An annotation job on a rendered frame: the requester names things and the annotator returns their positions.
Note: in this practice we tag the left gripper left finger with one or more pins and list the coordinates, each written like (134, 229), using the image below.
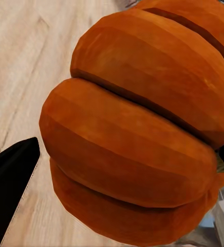
(17, 164)

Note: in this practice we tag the pumpkin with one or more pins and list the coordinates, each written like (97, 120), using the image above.
(134, 134)

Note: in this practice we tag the coffee table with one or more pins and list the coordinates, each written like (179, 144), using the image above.
(207, 236)

